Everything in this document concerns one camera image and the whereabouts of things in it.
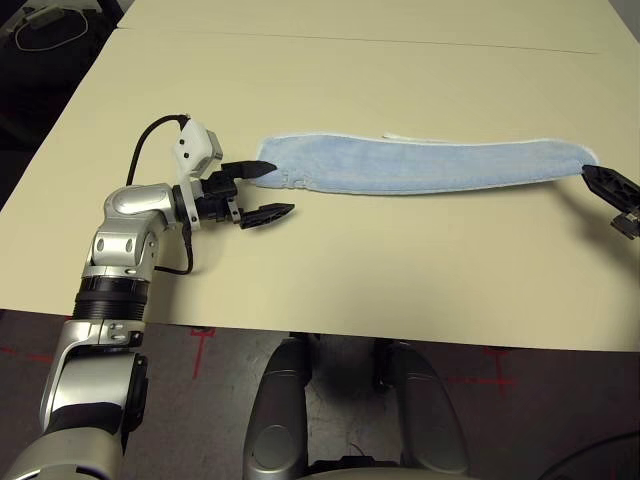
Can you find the black framed side table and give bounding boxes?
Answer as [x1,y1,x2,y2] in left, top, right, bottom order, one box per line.
[94,0,125,29]

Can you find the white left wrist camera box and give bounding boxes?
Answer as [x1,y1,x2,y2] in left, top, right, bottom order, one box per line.
[171,115,225,234]

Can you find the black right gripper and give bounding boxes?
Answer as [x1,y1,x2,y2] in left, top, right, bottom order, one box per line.
[581,163,640,242]

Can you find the grey power adapter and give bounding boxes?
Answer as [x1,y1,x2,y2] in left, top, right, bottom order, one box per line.
[24,4,66,24]

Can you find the thin white floor cable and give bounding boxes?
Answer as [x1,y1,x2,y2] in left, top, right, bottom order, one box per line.
[14,7,92,51]

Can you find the light blue terry towel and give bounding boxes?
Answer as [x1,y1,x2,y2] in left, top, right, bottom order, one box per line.
[255,130,600,197]

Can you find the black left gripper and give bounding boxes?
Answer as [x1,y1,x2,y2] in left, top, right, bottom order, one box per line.
[192,158,297,231]

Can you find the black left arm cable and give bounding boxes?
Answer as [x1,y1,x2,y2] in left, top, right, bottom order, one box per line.
[127,113,195,276]

